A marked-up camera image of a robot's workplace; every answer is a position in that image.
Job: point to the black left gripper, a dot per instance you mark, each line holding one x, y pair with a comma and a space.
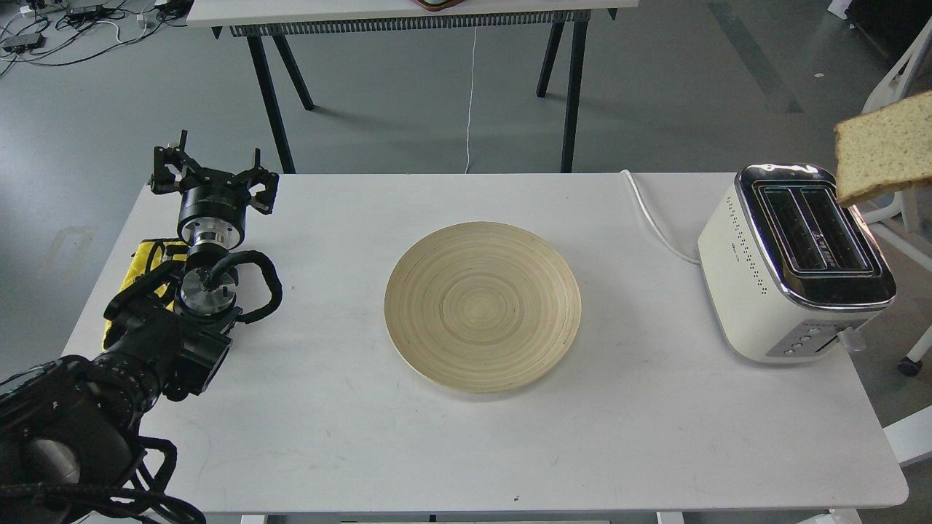
208, 193

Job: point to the slice of brown bread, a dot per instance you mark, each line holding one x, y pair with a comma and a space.
884, 151

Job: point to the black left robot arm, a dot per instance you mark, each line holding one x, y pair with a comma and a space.
71, 438

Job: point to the cream and chrome toaster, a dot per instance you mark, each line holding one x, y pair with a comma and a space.
789, 271

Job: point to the yellow cloth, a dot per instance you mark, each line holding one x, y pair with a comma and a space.
149, 321

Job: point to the white background table black legs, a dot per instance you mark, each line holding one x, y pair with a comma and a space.
256, 21

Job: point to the brown object on background table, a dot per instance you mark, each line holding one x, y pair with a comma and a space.
437, 5

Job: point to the round wooden plate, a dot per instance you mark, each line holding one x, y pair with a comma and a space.
482, 307

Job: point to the white office chair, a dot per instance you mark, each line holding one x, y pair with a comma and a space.
899, 221

